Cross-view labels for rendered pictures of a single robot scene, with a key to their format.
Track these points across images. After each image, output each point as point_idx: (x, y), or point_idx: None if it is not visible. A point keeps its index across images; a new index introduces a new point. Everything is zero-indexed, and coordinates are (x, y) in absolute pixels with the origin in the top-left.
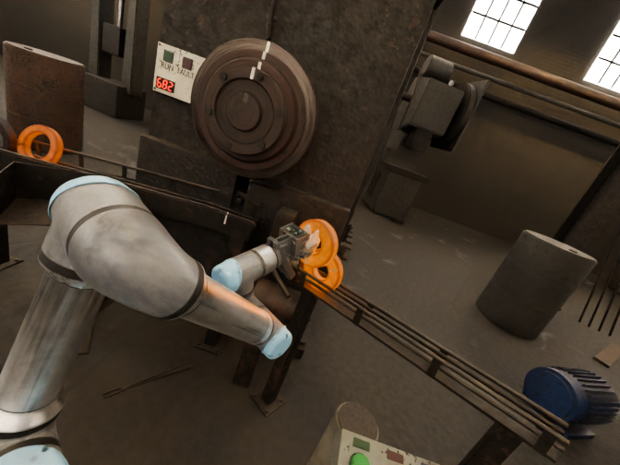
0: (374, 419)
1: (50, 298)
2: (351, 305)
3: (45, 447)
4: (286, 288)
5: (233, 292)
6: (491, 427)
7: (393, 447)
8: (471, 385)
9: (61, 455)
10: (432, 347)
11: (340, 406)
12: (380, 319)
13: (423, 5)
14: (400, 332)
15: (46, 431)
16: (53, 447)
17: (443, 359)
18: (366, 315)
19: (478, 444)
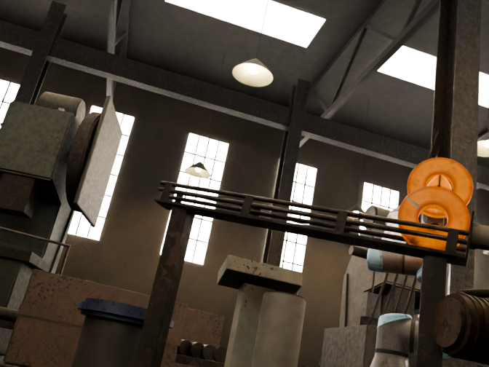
0: (272, 290)
1: None
2: (364, 236)
3: (407, 317)
4: (476, 289)
5: (397, 226)
6: (185, 228)
7: (266, 263)
8: (213, 209)
9: (398, 314)
10: (260, 204)
11: (304, 299)
12: (321, 214)
13: None
14: (297, 210)
15: (418, 324)
16: (404, 314)
17: (244, 207)
18: (339, 230)
19: (182, 250)
